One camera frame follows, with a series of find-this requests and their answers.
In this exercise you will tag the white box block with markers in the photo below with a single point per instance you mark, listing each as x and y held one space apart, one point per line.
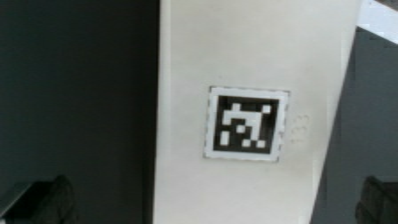
248 45

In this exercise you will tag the white fiducial marker sheet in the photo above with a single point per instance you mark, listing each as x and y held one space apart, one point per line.
379 18

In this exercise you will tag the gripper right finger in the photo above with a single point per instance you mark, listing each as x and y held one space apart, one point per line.
377 206

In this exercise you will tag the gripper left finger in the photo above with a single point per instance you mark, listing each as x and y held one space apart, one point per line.
38 203

